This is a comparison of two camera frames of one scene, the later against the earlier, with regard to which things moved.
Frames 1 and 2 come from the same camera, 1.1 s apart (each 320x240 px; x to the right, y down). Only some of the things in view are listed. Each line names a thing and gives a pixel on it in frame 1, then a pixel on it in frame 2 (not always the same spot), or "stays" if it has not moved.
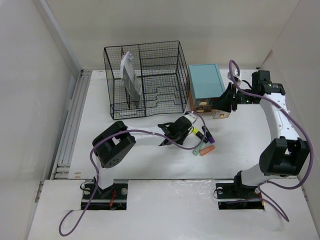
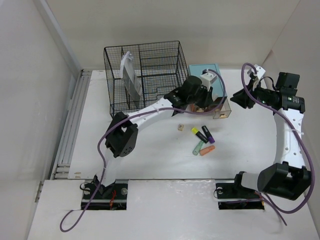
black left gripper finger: x=166 y=126 to x=210 y=101
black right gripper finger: x=224 y=102 to x=243 y=99
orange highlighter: x=206 y=149 stays
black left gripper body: x=180 y=138 to x=202 y=92
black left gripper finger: x=165 y=142 to x=201 y=102
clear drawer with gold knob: x=220 y=114 stays
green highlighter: x=196 y=151 stays
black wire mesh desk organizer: x=146 y=79 stays
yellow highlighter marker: x=195 y=130 stays
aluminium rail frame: x=61 y=170 stays
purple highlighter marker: x=208 y=135 stays
